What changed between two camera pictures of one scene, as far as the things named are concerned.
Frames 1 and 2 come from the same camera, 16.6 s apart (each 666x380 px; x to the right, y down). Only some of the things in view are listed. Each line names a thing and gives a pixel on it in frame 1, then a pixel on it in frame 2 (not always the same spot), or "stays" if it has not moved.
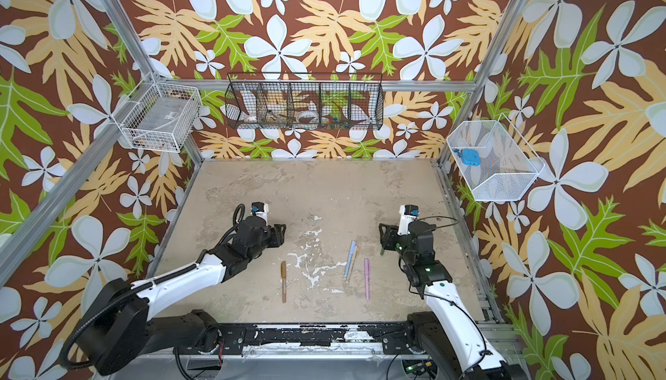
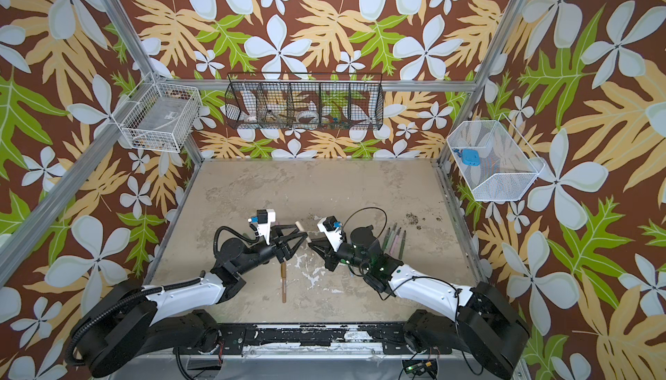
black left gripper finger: [277, 235] to [285, 238]
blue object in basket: [468, 156] stays
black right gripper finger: [388, 235] to [330, 258]
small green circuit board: [418, 366] stays
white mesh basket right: [492, 160] stays
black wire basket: [304, 101] stays
